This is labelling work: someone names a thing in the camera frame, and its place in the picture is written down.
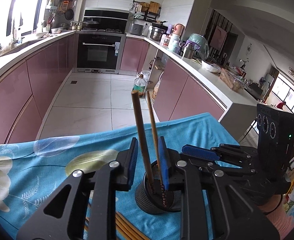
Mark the black range hood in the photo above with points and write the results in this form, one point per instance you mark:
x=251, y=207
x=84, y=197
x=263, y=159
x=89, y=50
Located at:
x=105, y=19

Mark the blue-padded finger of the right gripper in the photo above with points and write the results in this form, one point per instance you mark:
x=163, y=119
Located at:
x=200, y=153

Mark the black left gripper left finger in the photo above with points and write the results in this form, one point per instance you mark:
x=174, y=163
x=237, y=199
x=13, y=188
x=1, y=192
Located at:
x=84, y=201

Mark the steel cooking pot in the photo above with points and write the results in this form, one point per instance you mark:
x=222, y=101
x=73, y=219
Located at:
x=157, y=30

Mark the oil bottle on floor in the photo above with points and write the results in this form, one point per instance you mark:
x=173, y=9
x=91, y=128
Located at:
x=139, y=85

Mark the light bamboo chopstick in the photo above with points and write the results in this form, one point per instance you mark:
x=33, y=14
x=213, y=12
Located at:
x=128, y=230

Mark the built-in black oven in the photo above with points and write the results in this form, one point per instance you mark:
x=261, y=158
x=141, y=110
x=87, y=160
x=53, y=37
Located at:
x=99, y=52

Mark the black camera box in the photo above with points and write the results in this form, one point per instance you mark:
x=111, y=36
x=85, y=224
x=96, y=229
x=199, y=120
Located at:
x=276, y=138

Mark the person's right hand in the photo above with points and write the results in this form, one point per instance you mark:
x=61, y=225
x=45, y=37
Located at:
x=280, y=211

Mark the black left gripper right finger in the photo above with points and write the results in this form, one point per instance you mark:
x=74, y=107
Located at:
x=222, y=211

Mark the pink kitchen cabinets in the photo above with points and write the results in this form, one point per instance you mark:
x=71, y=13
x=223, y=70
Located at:
x=41, y=97

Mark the black mesh utensil cup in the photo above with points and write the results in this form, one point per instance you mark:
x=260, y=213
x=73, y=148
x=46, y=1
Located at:
x=152, y=203

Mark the blue floral tablecloth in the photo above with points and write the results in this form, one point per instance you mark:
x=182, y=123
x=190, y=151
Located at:
x=31, y=171

